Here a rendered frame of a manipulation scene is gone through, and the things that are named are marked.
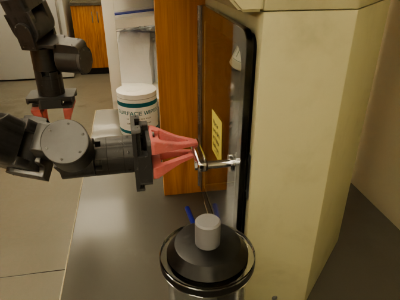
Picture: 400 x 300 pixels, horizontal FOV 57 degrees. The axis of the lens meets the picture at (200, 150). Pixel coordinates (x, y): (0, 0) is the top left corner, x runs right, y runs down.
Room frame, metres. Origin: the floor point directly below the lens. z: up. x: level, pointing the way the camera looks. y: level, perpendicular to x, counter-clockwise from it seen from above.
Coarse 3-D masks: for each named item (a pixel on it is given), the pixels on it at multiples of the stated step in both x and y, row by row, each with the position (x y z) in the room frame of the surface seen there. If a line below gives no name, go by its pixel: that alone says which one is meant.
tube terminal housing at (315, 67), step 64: (320, 0) 0.42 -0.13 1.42; (384, 0) 0.55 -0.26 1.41; (256, 64) 0.42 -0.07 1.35; (320, 64) 0.43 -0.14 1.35; (256, 128) 0.41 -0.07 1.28; (320, 128) 0.43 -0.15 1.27; (256, 192) 0.41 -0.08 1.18; (320, 192) 0.43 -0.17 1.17; (256, 256) 0.42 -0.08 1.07; (320, 256) 0.48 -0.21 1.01
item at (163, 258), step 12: (180, 228) 0.36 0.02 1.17; (168, 240) 0.33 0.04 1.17; (252, 252) 0.32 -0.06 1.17; (168, 264) 0.30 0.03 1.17; (252, 264) 0.30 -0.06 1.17; (168, 276) 0.28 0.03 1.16; (180, 276) 0.28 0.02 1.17; (240, 276) 0.28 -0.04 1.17; (168, 288) 0.31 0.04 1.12; (192, 288) 0.27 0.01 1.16; (204, 288) 0.26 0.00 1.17; (216, 288) 0.26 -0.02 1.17; (240, 288) 0.28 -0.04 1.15
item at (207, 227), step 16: (192, 224) 0.35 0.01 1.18; (208, 224) 0.31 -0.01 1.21; (176, 240) 0.32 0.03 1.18; (192, 240) 0.32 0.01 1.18; (208, 240) 0.30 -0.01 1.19; (224, 240) 0.32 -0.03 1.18; (240, 240) 0.32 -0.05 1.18; (176, 256) 0.30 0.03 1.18; (192, 256) 0.29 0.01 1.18; (208, 256) 0.29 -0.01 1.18; (224, 256) 0.29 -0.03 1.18; (240, 256) 0.30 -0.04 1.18; (192, 272) 0.28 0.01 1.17; (208, 272) 0.28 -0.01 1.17; (224, 272) 0.28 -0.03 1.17
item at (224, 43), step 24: (216, 24) 0.58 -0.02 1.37; (240, 24) 0.46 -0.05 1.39; (216, 48) 0.57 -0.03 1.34; (240, 48) 0.44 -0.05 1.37; (216, 72) 0.57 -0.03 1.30; (240, 72) 0.44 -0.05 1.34; (216, 96) 0.57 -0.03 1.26; (240, 96) 0.43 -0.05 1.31; (240, 120) 0.42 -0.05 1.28; (240, 144) 0.42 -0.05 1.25; (216, 168) 0.55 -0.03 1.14; (240, 168) 0.42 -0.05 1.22; (216, 192) 0.55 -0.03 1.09; (240, 192) 0.42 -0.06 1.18; (240, 216) 0.42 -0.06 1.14
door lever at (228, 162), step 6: (192, 138) 0.53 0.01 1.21; (198, 144) 0.51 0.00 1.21; (192, 150) 0.49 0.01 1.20; (198, 150) 0.49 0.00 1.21; (198, 156) 0.47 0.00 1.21; (204, 156) 0.47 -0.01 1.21; (228, 156) 0.47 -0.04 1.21; (198, 162) 0.45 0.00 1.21; (204, 162) 0.45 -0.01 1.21; (210, 162) 0.45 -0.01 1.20; (216, 162) 0.45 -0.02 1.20; (222, 162) 0.45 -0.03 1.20; (228, 162) 0.46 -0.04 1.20; (198, 168) 0.45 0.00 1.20; (204, 168) 0.45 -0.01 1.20; (210, 168) 0.45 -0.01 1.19; (228, 168) 0.46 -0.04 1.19
